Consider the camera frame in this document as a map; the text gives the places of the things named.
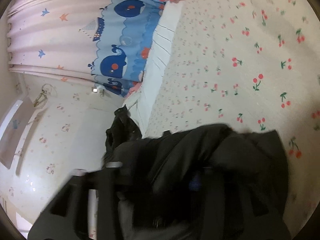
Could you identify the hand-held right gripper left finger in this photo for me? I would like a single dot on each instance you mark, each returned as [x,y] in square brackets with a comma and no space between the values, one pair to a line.
[107,192]

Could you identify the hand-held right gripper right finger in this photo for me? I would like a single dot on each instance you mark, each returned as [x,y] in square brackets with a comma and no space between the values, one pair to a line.
[195,182]

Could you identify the black puffer jacket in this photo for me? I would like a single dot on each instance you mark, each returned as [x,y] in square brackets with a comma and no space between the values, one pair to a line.
[187,150]

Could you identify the crumpled black jacket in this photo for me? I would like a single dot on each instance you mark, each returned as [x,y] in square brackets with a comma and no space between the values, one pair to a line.
[123,127]

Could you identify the white air conditioner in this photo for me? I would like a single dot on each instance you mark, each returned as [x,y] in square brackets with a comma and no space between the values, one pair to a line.
[15,135]

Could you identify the cherry print bed sheet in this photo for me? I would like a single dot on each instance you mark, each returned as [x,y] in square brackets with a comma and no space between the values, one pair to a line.
[237,55]

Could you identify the whale print curtain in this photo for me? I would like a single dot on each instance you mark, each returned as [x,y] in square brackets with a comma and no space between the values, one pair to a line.
[62,37]

